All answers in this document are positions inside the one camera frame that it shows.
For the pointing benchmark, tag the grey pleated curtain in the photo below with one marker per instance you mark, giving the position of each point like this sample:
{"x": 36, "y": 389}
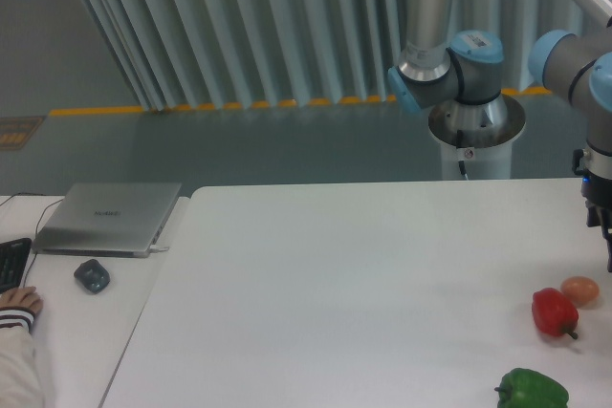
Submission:
{"x": 244, "y": 53}

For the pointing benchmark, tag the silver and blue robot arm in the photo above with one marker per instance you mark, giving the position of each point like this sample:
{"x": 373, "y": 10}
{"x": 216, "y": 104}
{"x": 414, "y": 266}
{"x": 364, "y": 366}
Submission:
{"x": 459, "y": 78}

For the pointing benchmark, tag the forearm in white sleeve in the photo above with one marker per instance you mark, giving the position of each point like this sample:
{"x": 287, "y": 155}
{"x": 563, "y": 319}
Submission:
{"x": 20, "y": 383}

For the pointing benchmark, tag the black keyboard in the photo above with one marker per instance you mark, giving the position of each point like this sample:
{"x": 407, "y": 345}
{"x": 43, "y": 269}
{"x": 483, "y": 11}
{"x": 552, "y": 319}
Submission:
{"x": 14, "y": 256}

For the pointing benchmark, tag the brown egg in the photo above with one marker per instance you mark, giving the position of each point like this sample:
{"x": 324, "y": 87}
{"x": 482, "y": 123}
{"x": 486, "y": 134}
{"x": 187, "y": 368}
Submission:
{"x": 580, "y": 290}

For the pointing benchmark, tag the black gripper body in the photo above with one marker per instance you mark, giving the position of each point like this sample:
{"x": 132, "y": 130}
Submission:
{"x": 594, "y": 168}

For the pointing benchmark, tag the green bell pepper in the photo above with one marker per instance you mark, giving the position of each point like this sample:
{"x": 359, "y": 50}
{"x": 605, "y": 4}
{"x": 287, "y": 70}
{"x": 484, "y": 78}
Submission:
{"x": 528, "y": 388}

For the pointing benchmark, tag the red bell pepper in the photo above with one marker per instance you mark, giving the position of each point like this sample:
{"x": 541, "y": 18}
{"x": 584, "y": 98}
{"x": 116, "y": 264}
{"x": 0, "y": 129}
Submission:
{"x": 554, "y": 314}

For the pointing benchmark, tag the person's hand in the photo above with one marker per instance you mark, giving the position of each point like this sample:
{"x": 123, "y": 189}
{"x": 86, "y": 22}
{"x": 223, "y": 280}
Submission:
{"x": 26, "y": 298}

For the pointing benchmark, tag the silver closed laptop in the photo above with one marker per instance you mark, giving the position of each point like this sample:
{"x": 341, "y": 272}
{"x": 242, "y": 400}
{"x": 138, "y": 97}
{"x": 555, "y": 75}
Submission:
{"x": 108, "y": 219}

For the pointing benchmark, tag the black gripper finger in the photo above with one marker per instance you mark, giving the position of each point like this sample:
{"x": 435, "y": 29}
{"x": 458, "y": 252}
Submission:
{"x": 607, "y": 241}

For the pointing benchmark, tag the black computer mouse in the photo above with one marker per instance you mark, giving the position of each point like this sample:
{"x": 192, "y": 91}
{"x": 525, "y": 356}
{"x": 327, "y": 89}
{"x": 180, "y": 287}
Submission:
{"x": 93, "y": 276}

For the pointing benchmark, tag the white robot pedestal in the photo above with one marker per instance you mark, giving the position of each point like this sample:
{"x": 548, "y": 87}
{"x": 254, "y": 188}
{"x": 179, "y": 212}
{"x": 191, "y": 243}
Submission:
{"x": 476, "y": 141}

